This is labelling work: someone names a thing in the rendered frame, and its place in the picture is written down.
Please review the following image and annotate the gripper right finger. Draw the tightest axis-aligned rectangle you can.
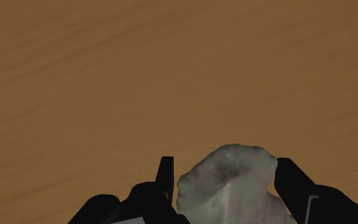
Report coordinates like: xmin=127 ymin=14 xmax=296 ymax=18
xmin=273 ymin=157 xmax=358 ymax=224

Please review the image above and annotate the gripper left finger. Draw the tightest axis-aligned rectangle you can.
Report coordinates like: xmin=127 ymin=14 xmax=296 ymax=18
xmin=67 ymin=156 xmax=191 ymax=224

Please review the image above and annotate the grey lumpy figure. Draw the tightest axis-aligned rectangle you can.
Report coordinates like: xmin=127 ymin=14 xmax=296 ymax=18
xmin=176 ymin=143 xmax=298 ymax=224

